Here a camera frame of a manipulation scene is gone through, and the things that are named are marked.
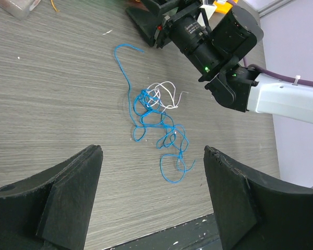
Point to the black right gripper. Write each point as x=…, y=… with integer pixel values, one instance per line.
x=181, y=28

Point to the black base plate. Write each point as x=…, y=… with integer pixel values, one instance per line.
x=200, y=233

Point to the orange bin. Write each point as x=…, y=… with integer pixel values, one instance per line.
x=222, y=6

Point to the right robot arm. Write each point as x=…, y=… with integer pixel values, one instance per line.
x=216, y=53

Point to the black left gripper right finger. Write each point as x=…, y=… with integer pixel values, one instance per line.
x=254, y=210

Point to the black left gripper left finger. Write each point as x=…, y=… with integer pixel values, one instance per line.
x=51, y=209

